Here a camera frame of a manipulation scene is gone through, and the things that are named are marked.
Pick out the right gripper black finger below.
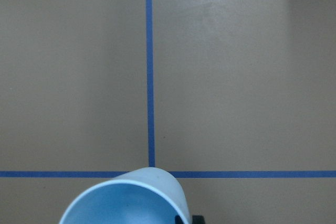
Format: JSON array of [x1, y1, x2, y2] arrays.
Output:
[[192, 215, 205, 224]]

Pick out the blue cup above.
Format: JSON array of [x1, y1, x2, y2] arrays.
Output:
[[59, 167, 193, 223]]

